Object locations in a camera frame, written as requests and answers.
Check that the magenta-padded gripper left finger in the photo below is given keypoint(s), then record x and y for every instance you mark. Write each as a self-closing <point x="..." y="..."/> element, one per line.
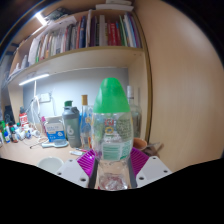
<point x="86" y="162"/>

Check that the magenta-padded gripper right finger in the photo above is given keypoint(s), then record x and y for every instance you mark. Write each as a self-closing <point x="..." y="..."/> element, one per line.
<point x="139" y="160"/>

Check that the clear bottle with green cap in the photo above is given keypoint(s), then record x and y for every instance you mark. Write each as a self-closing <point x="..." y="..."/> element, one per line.
<point x="111" y="96"/>

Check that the white tube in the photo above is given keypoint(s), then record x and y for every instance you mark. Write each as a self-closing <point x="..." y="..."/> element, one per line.
<point x="77" y="153"/>

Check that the brown cup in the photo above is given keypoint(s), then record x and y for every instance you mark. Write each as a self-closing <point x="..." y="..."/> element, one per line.
<point x="140" y="144"/>

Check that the white mug with green rim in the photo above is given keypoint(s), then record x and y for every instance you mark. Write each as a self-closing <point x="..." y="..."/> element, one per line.
<point x="50" y="164"/>

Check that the light blue hairbrush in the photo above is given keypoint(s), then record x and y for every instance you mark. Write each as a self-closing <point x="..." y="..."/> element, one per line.
<point x="55" y="144"/>

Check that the grey shaker bottle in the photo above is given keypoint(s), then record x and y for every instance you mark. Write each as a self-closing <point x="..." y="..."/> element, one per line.
<point x="71" y="126"/>

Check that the clear glass bottle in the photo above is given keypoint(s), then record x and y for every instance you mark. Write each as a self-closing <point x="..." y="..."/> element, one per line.
<point x="136" y="116"/>

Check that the blue and white carton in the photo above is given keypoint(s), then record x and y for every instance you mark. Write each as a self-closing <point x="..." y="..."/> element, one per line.
<point x="55" y="130"/>

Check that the white jar with red lid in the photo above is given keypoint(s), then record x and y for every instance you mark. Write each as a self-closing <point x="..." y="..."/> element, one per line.
<point x="23" y="120"/>

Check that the white desk lamp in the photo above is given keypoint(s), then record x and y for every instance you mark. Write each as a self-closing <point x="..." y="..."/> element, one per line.
<point x="34" y="106"/>

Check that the white LED light bar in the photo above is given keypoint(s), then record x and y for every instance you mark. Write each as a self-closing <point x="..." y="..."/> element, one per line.
<point x="33" y="79"/>

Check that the wooden shelf unit with books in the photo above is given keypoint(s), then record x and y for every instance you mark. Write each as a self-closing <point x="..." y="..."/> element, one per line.
<point x="86" y="40"/>

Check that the white wall socket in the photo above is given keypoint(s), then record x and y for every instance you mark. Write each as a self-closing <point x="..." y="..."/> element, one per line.
<point x="44" y="98"/>

